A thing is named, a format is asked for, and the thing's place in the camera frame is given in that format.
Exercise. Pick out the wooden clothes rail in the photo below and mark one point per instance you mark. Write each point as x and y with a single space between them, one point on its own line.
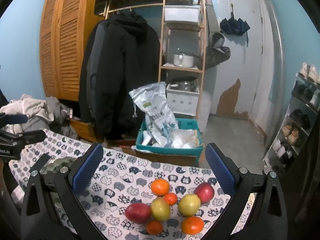
135 7

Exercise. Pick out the red apple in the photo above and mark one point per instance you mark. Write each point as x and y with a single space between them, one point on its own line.
138 213
204 192

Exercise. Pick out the grey crumpled clothing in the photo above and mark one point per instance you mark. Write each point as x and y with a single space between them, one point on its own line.
52 120

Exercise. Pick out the teal box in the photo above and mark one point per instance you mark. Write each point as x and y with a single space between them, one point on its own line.
170 153

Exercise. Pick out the green apple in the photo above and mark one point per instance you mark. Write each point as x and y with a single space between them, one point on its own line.
160 208
189 205

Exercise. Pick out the white shoe rack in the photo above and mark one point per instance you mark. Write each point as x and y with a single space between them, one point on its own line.
290 105

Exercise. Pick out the pale crumpled garment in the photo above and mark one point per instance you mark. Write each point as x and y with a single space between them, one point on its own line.
25 106

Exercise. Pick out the wooden bed frame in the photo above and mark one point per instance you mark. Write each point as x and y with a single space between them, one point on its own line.
82 130

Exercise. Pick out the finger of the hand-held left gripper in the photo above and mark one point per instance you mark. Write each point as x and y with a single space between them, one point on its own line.
15 119
30 136

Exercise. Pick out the metal pipe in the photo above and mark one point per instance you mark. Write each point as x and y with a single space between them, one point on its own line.
276 45

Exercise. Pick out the grey door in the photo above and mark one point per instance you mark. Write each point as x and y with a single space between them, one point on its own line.
242 55

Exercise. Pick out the cat print cloth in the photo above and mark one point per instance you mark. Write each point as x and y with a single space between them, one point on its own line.
130 172

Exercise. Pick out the dark metal pan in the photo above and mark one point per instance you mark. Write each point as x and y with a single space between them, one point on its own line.
183 80

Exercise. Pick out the clear plastic bag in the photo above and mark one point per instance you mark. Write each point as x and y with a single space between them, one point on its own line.
186 138

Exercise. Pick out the dark grey jacket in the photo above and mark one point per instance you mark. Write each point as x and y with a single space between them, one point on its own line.
91 55

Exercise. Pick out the white pot with lid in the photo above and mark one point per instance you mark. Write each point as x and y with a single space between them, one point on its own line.
183 60

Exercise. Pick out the white rice bag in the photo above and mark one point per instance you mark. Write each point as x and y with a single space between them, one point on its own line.
155 110

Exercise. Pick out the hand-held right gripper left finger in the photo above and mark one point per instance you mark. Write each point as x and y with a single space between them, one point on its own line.
87 168

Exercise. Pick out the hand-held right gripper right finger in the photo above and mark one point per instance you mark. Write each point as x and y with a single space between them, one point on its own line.
220 170

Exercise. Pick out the wide white storage bin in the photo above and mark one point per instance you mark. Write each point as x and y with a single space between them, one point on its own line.
181 13

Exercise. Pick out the white patterned basket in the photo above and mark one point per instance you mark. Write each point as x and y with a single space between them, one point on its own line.
182 101

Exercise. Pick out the large orange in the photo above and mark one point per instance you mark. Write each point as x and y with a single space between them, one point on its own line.
160 187
192 225

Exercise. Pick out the navy folded umbrella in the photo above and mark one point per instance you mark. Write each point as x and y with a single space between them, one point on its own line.
235 26

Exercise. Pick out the small orange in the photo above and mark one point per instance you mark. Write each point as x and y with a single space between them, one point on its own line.
171 198
154 227

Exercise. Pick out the dark hanging bag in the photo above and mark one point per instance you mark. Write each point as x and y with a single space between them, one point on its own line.
217 48

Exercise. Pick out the wooden shelf rack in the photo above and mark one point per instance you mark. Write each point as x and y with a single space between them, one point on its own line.
162 42

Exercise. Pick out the wooden louvred door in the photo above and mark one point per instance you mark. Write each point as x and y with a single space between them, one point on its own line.
75 42
48 42

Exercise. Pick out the collection of shoes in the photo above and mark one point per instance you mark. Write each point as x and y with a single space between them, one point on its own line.
293 132

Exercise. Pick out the black jacket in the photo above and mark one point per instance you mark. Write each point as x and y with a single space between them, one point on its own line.
125 62

